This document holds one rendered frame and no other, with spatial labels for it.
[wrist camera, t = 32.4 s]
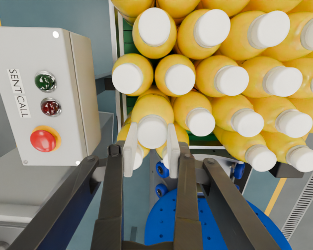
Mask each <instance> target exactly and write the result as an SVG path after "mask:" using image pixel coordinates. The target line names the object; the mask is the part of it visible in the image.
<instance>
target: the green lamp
mask: <svg viewBox="0 0 313 250"><path fill-rule="evenodd" d="M34 83H35V85H36V87H37V88H38V89H40V90H43V91H48V90H51V89H52V88H53V86H54V83H53V80H52V78H51V77H50V76H49V75H47V74H39V75H37V76H36V77H35V79H34Z"/></svg>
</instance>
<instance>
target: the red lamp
mask: <svg viewBox="0 0 313 250"><path fill-rule="evenodd" d="M40 108H41V111H42V112H43V113H44V114H45V115H47V116H53V115H55V114H57V113H58V111H59V108H58V105H57V104H56V103H55V102H54V101H51V100H47V101H44V102H43V103H42V104H41V106H40Z"/></svg>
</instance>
